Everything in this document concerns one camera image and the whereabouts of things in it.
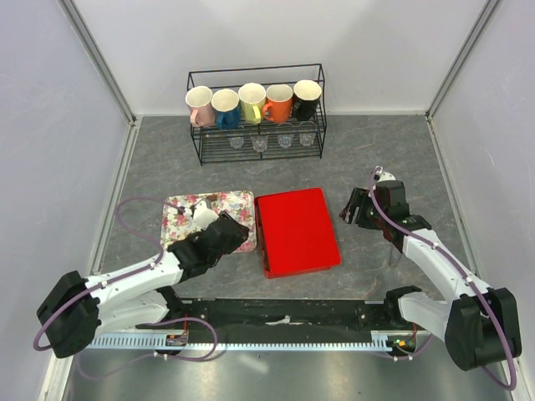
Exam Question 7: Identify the floral serving tray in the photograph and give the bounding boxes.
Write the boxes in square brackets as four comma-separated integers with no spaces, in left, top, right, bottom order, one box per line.
[160,190,257,253]

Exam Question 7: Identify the red box lid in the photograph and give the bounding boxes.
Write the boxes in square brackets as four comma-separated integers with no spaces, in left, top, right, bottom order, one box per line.
[256,187,342,273]

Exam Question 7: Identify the pink-tipped metal tongs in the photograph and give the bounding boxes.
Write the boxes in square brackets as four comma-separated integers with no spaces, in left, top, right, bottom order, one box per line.
[388,246,403,269]

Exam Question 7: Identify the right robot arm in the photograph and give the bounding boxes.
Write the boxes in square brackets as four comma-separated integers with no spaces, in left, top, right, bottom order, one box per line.
[339,175,522,371]

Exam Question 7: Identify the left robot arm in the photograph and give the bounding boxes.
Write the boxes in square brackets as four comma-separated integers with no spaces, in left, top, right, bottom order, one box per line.
[33,210,250,358]

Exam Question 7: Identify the clear glass cup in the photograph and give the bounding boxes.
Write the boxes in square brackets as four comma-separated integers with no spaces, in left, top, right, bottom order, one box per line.
[229,136,244,149]
[252,135,268,153]
[278,134,293,149]
[299,133,315,147]

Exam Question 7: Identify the black and red mug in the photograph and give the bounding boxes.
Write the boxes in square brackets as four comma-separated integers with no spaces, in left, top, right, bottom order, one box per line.
[292,79,323,121]

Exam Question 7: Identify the orange mug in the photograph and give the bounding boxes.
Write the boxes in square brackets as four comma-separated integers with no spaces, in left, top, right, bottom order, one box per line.
[262,84,293,124]

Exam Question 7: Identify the blue mug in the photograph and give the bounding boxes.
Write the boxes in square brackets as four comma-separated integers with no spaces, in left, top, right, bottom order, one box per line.
[211,89,241,130]

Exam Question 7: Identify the pink mug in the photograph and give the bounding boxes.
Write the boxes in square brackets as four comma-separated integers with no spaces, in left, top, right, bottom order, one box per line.
[185,85,216,128]

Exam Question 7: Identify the yellow-green mug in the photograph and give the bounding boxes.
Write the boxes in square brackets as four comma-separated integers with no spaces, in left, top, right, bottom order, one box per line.
[237,83,267,124]

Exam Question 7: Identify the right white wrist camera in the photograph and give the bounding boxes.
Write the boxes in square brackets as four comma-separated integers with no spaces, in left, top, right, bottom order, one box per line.
[374,169,396,182]

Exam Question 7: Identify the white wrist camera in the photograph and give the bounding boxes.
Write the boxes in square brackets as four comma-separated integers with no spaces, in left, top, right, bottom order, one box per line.
[178,198,218,230]
[374,169,396,182]

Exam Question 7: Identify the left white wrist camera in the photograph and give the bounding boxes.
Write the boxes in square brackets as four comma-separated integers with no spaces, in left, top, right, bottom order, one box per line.
[178,198,218,230]

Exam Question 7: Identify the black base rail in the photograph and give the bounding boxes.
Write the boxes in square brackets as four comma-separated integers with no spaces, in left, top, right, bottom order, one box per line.
[166,298,413,344]

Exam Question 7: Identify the black wire mug rack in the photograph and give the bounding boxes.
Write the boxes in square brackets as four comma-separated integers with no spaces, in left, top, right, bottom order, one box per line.
[186,63,328,165]

